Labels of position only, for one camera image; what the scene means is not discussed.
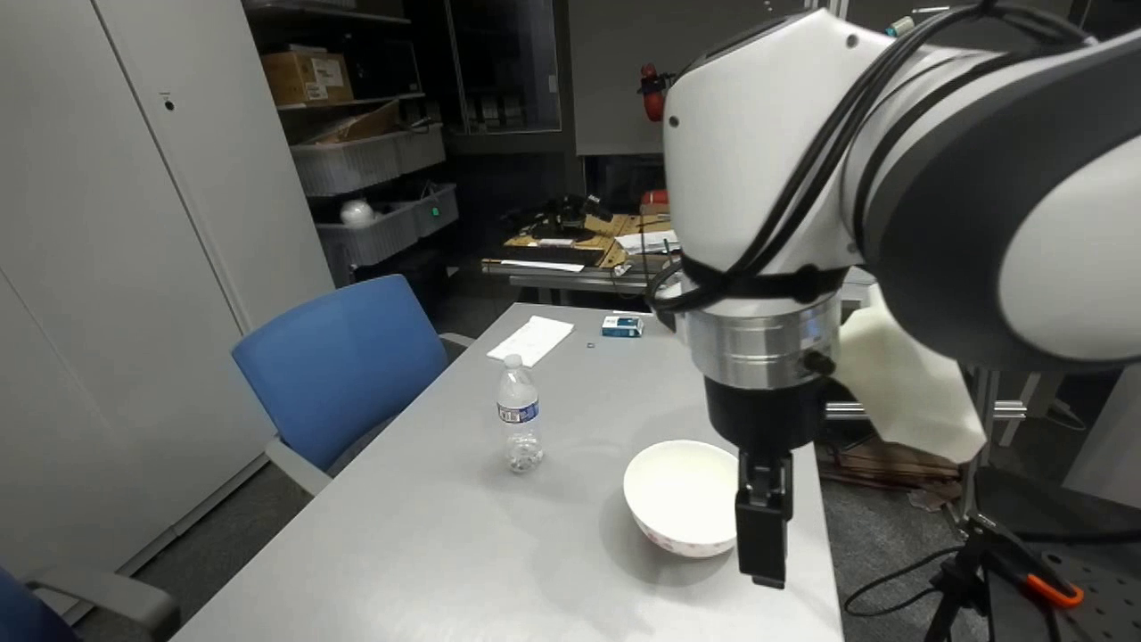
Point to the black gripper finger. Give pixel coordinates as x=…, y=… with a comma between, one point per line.
x=763, y=536

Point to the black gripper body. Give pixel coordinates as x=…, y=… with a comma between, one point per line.
x=768, y=411

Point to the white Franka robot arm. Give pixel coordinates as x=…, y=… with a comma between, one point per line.
x=761, y=144

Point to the white ceramic bowl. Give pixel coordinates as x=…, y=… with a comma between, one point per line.
x=680, y=495

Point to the brown bag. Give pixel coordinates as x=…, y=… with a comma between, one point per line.
x=880, y=464

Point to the small blue white box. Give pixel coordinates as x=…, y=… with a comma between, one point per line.
x=623, y=326

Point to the black tripod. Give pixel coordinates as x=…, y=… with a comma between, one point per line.
x=964, y=582

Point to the white paper stack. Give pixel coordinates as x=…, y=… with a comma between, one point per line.
x=645, y=240

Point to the white paper sheet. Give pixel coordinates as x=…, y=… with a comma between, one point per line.
x=532, y=341

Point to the grey cluttered background table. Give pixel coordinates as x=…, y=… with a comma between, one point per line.
x=559, y=278

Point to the clear plastic water bottle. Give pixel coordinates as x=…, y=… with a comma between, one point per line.
x=519, y=416

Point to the flat cardboard pile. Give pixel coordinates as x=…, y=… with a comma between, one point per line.
x=590, y=238

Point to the orange black clamp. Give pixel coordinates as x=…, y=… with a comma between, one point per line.
x=1053, y=590

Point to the red black robot figure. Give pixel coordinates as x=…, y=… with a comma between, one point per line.
x=655, y=102

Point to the white side desk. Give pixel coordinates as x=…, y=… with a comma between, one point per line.
x=1109, y=446

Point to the grey storage bin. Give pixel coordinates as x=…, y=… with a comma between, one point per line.
x=362, y=163
x=388, y=234

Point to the dark glass cabinet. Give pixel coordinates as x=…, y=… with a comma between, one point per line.
x=506, y=72

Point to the blue office chair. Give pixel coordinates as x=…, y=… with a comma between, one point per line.
x=340, y=362
x=85, y=602

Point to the white round object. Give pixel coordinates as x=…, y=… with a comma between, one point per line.
x=357, y=212

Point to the dark metal shelf unit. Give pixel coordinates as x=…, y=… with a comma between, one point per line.
x=431, y=59

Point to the brown cardboard box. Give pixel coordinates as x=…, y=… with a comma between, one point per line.
x=308, y=77

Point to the grey metal cabinet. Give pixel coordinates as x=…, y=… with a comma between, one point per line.
x=130, y=263

